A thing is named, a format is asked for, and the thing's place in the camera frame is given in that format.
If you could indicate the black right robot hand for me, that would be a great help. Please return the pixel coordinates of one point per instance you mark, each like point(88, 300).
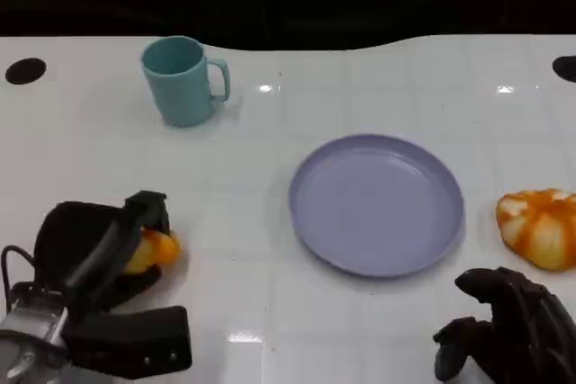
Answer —
point(513, 334)

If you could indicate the lilac plate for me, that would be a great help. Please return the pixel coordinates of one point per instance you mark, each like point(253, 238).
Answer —
point(375, 206)

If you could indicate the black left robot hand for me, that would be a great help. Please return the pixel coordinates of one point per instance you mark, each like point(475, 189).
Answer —
point(81, 240)

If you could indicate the pale green mug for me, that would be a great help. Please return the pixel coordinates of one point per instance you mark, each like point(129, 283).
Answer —
point(181, 91)

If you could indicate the orange and white bread roll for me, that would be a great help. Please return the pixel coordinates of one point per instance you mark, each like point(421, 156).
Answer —
point(157, 251)
point(540, 231)

